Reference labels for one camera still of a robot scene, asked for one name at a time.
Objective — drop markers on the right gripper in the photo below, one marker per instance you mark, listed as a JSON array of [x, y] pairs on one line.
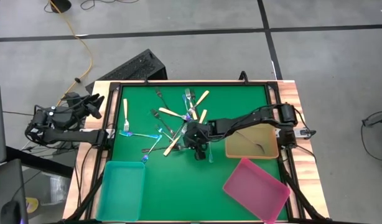
[[195, 133]]

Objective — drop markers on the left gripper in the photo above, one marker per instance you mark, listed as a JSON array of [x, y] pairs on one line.
[[65, 117]]

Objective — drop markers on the iridescent fork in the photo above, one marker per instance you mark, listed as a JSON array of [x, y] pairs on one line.
[[184, 101], [211, 155], [152, 147], [161, 129], [138, 134]]

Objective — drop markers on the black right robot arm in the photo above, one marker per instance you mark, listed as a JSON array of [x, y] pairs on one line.
[[240, 119]]

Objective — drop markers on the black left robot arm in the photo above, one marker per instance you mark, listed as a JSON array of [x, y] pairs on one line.
[[72, 136]]

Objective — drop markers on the orange plastic bin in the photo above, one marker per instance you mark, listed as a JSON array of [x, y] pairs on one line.
[[233, 149]]

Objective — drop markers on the green table mat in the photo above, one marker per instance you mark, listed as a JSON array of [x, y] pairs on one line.
[[184, 186]]

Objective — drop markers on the black table clamp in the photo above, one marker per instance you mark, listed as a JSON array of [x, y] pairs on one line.
[[247, 80], [146, 81]]

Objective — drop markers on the pink plastic bin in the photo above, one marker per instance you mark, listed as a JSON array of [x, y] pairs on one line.
[[256, 189]]

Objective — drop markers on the teal plastic bin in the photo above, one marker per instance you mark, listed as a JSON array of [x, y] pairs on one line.
[[121, 193]]

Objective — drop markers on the grey adapter box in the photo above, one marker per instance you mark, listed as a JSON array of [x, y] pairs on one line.
[[303, 132]]

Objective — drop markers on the black round stand base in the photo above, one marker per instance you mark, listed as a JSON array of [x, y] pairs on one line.
[[62, 4]]

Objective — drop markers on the yellow round sticker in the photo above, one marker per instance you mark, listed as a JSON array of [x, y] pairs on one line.
[[32, 205]]

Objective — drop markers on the black computer mouse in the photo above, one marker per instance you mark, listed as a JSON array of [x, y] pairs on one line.
[[10, 213]]

